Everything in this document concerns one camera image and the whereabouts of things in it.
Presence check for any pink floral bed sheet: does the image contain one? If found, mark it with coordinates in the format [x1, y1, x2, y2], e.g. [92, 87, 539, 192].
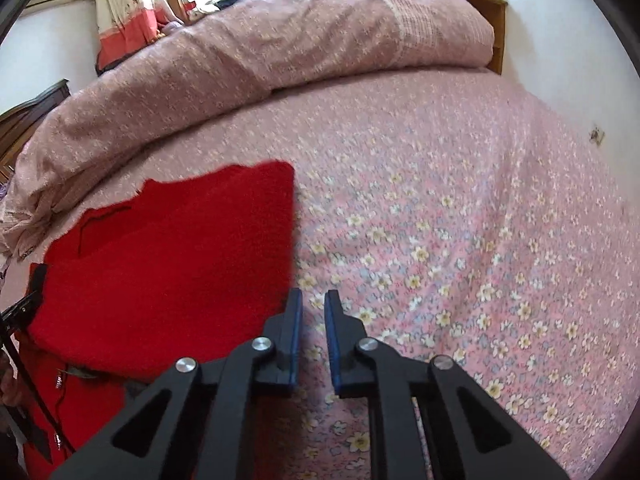
[0, 66, 637, 480]

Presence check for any wooden headboard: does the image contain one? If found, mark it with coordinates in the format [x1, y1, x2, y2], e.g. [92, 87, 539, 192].
[434, 0, 509, 77]

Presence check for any white and red curtain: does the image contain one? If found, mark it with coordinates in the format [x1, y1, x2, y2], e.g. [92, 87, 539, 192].
[92, 0, 177, 75]

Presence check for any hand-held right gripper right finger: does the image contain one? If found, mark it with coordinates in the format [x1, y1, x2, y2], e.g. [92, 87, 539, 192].
[324, 288, 572, 480]

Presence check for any dark wooden furniture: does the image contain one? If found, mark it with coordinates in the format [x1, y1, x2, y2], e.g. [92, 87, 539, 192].
[0, 78, 71, 182]

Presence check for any red knitted garment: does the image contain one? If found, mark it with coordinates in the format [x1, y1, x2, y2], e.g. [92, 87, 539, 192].
[27, 160, 296, 381]

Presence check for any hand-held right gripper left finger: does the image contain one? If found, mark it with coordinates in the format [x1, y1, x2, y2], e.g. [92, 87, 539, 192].
[50, 288, 304, 480]

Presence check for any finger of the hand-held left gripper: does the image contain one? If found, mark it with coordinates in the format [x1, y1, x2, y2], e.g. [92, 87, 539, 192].
[0, 262, 49, 333]

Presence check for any pink floral folded quilt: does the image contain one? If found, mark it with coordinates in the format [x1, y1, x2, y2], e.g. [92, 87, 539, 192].
[0, 0, 496, 262]

